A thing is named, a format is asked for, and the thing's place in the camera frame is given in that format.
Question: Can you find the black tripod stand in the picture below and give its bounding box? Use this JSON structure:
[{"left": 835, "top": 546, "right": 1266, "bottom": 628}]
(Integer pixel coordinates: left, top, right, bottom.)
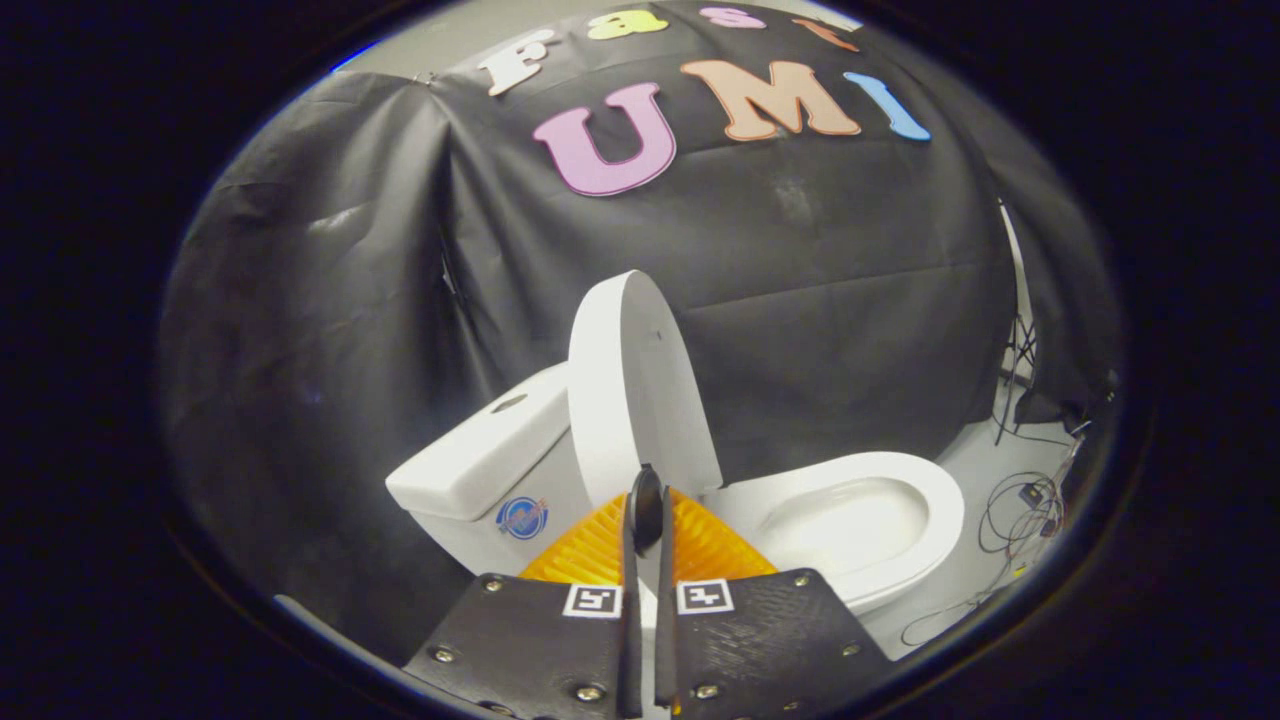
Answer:
[{"left": 995, "top": 200, "right": 1043, "bottom": 447}]

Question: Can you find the white toilet lid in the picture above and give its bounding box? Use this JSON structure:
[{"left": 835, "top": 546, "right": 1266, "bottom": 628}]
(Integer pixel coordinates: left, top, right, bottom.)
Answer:
[{"left": 567, "top": 270, "right": 723, "bottom": 561}]

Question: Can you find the white ceramic toilet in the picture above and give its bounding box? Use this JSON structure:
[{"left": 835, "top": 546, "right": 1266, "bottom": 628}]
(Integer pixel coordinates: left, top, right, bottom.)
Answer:
[{"left": 385, "top": 362, "right": 966, "bottom": 617}]

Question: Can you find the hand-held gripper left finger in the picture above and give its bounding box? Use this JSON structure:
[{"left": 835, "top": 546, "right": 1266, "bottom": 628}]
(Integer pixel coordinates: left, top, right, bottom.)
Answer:
[{"left": 400, "top": 490, "right": 646, "bottom": 720}]

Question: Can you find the black floor cable tangle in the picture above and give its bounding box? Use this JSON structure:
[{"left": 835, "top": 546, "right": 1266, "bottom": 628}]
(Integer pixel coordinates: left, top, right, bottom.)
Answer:
[{"left": 900, "top": 468, "right": 1073, "bottom": 647}]

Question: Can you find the black backdrop cloth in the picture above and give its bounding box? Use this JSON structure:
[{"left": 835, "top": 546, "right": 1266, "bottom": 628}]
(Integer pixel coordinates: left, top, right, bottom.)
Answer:
[{"left": 160, "top": 0, "right": 1123, "bottom": 663}]

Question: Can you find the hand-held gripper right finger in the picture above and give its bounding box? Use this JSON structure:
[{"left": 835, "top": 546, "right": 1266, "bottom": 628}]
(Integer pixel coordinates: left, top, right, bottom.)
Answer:
[{"left": 655, "top": 487, "right": 893, "bottom": 717}]

